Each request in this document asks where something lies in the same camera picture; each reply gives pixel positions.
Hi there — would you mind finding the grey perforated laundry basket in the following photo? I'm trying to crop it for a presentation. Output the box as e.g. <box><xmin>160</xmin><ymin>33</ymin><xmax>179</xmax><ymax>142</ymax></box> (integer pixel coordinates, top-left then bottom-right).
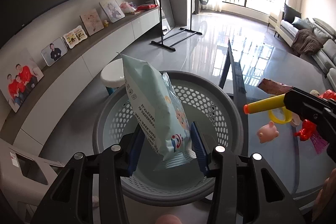
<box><xmin>93</xmin><ymin>70</ymin><xmax>247</xmax><ymax>206</ymax></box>

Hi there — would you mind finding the family photo in red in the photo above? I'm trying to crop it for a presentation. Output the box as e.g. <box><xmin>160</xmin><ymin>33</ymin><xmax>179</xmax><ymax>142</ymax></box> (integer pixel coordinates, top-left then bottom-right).
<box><xmin>1</xmin><ymin>49</ymin><xmax>44</xmax><ymax>113</ymax></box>

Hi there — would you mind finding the brown throw blanket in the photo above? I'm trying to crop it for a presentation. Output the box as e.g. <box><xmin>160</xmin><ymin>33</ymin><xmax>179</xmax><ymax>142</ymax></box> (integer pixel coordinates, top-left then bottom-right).
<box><xmin>291</xmin><ymin>29</ymin><xmax>323</xmax><ymax>56</ymax></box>

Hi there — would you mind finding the white low tv cabinet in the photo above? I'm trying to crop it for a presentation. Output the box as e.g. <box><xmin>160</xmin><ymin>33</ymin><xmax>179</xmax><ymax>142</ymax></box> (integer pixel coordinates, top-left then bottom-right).
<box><xmin>1</xmin><ymin>9</ymin><xmax>159</xmax><ymax>155</ymax></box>

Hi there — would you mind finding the white scalloped photo frame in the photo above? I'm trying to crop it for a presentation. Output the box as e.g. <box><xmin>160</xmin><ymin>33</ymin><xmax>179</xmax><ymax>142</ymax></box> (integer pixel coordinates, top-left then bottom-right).
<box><xmin>63</xmin><ymin>25</ymin><xmax>88</xmax><ymax>49</ymax></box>

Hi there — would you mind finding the pink plastic mesh fan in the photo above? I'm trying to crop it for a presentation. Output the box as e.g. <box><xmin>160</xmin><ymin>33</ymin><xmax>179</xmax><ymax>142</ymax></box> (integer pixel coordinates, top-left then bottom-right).
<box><xmin>310</xmin><ymin>133</ymin><xmax>329</xmax><ymax>155</ymax></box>

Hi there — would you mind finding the grey sectional sofa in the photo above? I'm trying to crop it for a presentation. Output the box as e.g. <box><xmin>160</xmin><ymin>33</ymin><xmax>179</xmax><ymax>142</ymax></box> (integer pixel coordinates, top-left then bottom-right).
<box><xmin>268</xmin><ymin>5</ymin><xmax>335</xmax><ymax>89</ymax></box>

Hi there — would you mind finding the red item on cabinet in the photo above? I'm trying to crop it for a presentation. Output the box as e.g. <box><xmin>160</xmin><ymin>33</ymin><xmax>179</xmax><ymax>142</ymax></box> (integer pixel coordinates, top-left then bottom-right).
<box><xmin>137</xmin><ymin>3</ymin><xmax>158</xmax><ymax>11</ymax></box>

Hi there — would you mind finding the red plastic bag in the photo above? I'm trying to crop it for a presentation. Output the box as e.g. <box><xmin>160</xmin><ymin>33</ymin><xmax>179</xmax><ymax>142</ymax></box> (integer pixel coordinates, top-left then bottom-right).
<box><xmin>318</xmin><ymin>90</ymin><xmax>336</xmax><ymax>101</ymax></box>

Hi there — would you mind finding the pink rubber pig toy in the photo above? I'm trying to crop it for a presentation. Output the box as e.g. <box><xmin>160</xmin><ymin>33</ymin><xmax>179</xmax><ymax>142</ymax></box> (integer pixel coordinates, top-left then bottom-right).
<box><xmin>256</xmin><ymin>121</ymin><xmax>279</xmax><ymax>144</ymax></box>

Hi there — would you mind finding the brown snack bag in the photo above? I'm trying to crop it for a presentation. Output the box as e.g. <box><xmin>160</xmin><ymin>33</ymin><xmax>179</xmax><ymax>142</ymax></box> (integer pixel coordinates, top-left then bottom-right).
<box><xmin>257</xmin><ymin>79</ymin><xmax>293</xmax><ymax>96</ymax></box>

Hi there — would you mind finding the dark grey cushion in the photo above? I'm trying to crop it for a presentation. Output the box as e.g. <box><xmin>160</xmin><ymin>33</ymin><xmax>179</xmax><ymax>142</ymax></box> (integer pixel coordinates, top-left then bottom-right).
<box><xmin>283</xmin><ymin>4</ymin><xmax>301</xmax><ymax>24</ymax></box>

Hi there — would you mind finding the yellow foam dart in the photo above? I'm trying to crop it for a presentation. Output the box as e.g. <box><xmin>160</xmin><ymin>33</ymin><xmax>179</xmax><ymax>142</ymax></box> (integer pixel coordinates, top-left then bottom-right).
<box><xmin>243</xmin><ymin>94</ymin><xmax>285</xmax><ymax>114</ymax></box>

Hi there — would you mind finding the white plastic stool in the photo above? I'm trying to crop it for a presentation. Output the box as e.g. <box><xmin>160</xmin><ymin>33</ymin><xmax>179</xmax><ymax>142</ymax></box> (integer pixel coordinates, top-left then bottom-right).
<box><xmin>100</xmin><ymin>59</ymin><xmax>125</xmax><ymax>95</ymax></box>

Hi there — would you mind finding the pink bag on cabinet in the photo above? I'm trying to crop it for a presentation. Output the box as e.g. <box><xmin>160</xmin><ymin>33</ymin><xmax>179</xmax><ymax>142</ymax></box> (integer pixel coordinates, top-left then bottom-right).
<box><xmin>120</xmin><ymin>2</ymin><xmax>137</xmax><ymax>15</ymax></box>

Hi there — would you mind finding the yellow plastic ring bowl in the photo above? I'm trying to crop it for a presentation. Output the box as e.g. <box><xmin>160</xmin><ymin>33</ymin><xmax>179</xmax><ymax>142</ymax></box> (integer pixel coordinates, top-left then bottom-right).
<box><xmin>268</xmin><ymin>107</ymin><xmax>292</xmax><ymax>124</ymax></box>

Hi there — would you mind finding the baby photo canvas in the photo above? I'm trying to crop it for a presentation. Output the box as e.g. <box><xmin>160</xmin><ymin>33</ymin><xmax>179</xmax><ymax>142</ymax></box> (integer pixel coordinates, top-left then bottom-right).
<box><xmin>80</xmin><ymin>9</ymin><xmax>104</xmax><ymax>36</ymax></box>

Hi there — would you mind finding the black clothes rack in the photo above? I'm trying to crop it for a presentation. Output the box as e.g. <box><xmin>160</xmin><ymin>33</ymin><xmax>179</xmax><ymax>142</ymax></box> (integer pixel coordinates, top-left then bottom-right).
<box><xmin>151</xmin><ymin>0</ymin><xmax>209</xmax><ymax>52</ymax></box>

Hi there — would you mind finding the child portrait photo frame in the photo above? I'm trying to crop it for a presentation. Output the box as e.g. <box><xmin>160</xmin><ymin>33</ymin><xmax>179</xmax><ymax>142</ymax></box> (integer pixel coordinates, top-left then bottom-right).
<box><xmin>99</xmin><ymin>0</ymin><xmax>125</xmax><ymax>23</ymax></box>

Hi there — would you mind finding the light blue wet wipes pack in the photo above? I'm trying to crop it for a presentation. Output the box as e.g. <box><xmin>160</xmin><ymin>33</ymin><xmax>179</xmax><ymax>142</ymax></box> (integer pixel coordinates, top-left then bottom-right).
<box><xmin>121</xmin><ymin>55</ymin><xmax>197</xmax><ymax>170</ymax></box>

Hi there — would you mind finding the cardboard box on floor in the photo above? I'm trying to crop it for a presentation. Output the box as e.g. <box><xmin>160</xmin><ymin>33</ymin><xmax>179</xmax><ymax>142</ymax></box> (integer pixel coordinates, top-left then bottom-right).
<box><xmin>1</xmin><ymin>140</ymin><xmax>64</xmax><ymax>223</ymax></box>

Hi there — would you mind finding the man portrait photo frame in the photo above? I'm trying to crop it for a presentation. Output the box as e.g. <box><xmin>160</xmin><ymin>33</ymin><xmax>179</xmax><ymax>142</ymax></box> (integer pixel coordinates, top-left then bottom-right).
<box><xmin>41</xmin><ymin>38</ymin><xmax>68</xmax><ymax>67</ymax></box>

